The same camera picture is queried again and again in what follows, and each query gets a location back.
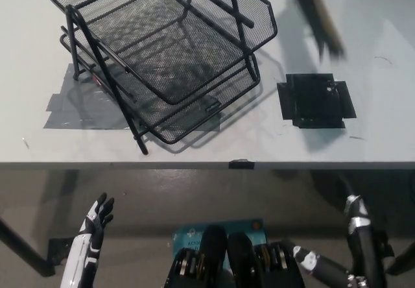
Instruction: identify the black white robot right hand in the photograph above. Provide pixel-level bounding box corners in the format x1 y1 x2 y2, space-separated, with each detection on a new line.
338 171 390 274

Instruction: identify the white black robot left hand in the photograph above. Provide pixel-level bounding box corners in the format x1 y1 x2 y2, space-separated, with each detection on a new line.
60 192 116 288

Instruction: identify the brown spiral-bound notebook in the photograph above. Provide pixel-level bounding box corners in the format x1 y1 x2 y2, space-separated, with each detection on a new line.
290 0 346 60

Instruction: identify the black mesh two-tier file tray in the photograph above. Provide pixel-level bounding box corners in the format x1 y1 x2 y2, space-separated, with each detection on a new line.
42 0 279 156

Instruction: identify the crumpled black floor tape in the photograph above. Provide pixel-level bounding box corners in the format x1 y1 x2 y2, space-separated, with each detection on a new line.
47 235 84 267

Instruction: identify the black metal table leg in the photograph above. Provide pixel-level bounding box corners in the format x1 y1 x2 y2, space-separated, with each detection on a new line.
0 216 54 278

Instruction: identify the teal printed router box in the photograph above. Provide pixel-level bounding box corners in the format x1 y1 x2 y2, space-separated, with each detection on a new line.
172 218 265 261

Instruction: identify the grey tape patch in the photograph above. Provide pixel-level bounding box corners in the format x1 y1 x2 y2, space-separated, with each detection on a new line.
43 62 223 130

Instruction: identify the black tape square patch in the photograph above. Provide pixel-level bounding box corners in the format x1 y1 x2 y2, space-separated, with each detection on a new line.
276 72 357 129

